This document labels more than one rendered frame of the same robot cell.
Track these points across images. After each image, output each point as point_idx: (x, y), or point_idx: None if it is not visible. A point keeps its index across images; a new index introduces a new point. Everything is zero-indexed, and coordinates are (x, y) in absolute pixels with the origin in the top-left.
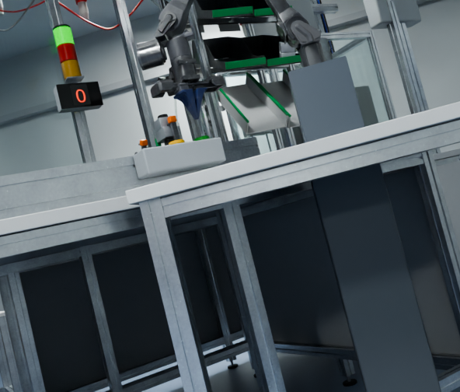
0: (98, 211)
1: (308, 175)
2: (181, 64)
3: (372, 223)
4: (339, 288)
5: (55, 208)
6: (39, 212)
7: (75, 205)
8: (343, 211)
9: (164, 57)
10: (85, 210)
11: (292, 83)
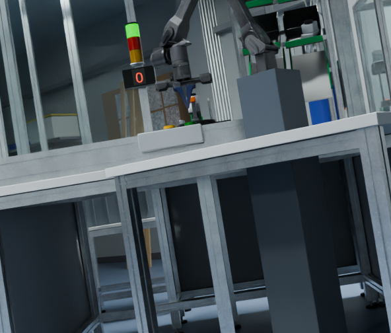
0: (100, 178)
1: (201, 172)
2: (176, 67)
3: (283, 205)
4: (259, 251)
5: (84, 171)
6: (63, 177)
7: (86, 173)
8: (264, 192)
9: (168, 60)
10: (92, 176)
11: (238, 88)
